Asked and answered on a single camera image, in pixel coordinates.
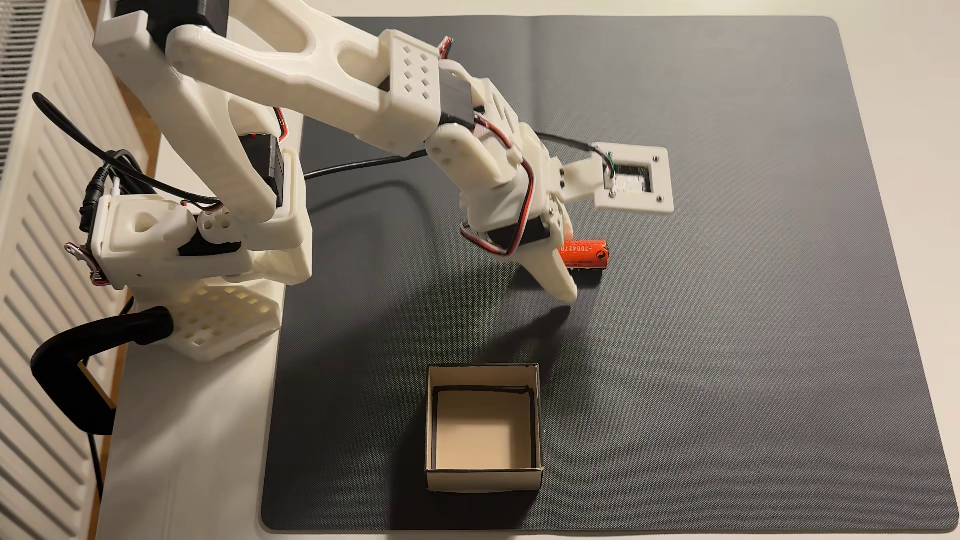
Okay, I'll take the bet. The black table clamp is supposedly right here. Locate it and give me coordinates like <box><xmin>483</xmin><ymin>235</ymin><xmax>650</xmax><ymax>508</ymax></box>
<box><xmin>31</xmin><ymin>306</ymin><xmax>175</xmax><ymax>436</ymax></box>

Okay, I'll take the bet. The white radiator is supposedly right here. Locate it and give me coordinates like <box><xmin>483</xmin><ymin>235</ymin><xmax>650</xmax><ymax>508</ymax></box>
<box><xmin>0</xmin><ymin>0</ymin><xmax>151</xmax><ymax>540</ymax></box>

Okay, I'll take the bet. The dark grey table mat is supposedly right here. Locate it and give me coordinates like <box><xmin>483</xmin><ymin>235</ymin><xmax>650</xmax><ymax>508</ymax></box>
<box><xmin>260</xmin><ymin>15</ymin><xmax>960</xmax><ymax>535</ymax></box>

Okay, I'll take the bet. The white framed wrist camera box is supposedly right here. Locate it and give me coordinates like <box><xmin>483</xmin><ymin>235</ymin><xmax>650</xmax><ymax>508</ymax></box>
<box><xmin>561</xmin><ymin>141</ymin><xmax>675</xmax><ymax>216</ymax></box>

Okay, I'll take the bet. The black camera cable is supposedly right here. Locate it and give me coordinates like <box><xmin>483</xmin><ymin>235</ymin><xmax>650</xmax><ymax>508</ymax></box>
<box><xmin>303</xmin><ymin>132</ymin><xmax>618</xmax><ymax>182</ymax></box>

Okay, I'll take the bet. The small open cardboard box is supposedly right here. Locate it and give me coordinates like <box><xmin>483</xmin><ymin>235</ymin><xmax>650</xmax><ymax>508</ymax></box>
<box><xmin>425</xmin><ymin>363</ymin><xmax>544</xmax><ymax>494</ymax></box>

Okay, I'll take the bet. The red cylindrical battery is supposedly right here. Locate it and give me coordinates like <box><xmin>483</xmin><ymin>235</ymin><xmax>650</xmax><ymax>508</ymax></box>
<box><xmin>558</xmin><ymin>239</ymin><xmax>610</xmax><ymax>270</ymax></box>

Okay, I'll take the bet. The black power cable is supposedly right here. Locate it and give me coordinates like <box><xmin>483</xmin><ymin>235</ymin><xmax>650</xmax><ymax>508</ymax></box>
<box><xmin>31</xmin><ymin>91</ymin><xmax>220</xmax><ymax>210</ymax></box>

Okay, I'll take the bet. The red black servo wire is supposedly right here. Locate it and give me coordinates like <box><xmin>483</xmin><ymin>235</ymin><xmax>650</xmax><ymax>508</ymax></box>
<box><xmin>459</xmin><ymin>112</ymin><xmax>536</xmax><ymax>258</ymax></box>

